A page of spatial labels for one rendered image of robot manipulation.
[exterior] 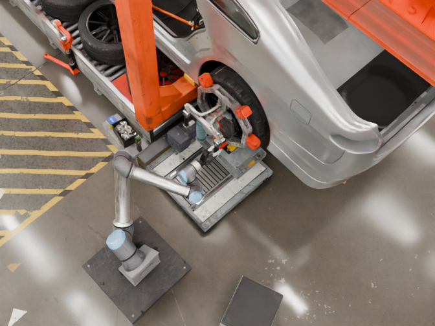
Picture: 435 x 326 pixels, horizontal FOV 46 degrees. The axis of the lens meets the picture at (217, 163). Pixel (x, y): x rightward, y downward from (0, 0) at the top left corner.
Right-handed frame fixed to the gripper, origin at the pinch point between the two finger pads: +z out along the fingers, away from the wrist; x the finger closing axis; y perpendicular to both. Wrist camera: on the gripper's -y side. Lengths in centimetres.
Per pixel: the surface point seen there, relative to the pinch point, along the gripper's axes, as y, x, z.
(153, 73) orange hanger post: -40, -60, -10
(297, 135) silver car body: -40, 43, 30
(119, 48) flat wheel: 33, -146, 16
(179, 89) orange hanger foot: 15, -67, 20
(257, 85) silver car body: -54, 2, 30
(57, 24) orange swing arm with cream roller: 32, -206, -10
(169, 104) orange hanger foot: 15, -62, 4
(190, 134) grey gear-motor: 47, -43, 10
